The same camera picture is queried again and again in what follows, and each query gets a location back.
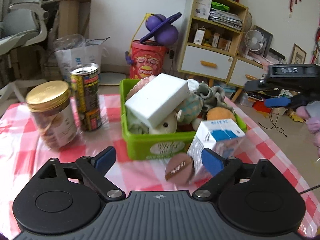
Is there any blue white milk carton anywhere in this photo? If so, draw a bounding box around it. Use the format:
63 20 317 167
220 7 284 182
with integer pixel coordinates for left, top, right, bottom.
187 119 245 182

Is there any plush hamburger toy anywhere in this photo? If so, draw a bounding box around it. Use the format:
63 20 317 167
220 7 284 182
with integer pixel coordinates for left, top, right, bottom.
206 107 236 122

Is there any cream doll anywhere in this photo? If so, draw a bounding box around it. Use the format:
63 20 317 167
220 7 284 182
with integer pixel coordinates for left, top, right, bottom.
149 92 203 135

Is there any grey plush cloth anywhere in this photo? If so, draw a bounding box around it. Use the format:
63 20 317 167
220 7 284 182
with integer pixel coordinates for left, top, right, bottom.
195 82 234 114

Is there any white foam sponge block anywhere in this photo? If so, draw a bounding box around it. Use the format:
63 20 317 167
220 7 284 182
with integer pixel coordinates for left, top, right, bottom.
125 73 190 128

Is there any pink plush toy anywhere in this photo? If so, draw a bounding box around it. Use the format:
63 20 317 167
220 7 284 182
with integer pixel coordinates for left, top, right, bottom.
126 75 156 100

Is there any gloved right hand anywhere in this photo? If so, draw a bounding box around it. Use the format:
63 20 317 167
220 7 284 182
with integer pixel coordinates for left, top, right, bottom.
296 106 320 156

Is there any framed picture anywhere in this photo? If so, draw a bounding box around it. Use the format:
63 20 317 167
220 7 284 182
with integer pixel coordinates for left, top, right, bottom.
290 44 306 64

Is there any brown round labelled disc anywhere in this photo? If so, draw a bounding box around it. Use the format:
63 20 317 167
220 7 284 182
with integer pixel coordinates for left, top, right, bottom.
165 153 194 186

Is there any green plastic bin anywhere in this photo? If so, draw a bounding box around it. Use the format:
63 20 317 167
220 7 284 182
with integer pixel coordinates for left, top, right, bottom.
119 77 249 161

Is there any white desk fan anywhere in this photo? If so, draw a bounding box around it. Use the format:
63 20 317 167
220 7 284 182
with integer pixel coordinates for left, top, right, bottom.
244 29 264 55

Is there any cookie jar with gold lid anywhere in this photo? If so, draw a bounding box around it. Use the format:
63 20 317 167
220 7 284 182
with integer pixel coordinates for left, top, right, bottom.
25 80 77 150

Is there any red white checkered tablecloth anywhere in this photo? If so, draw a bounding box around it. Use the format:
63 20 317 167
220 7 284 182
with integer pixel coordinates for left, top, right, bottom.
1 94 319 239

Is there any black yellow tin can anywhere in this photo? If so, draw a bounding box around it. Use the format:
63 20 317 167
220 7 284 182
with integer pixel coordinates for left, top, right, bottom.
71 63 101 131

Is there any wooden shelf cabinet with drawers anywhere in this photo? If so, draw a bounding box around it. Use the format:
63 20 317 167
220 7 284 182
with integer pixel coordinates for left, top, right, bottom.
175 0 265 88

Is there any white paper bag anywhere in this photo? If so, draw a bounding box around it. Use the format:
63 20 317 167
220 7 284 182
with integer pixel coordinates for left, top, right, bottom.
53 34 110 82

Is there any red chips bucket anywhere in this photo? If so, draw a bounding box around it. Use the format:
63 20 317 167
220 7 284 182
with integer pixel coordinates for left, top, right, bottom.
125 40 168 79

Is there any purple bouncing ball toy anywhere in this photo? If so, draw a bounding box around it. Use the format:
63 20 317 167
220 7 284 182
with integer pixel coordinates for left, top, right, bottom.
139 12 182 47

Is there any grey white office chair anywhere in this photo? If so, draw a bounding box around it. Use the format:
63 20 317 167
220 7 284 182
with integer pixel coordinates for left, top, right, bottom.
0 0 51 98

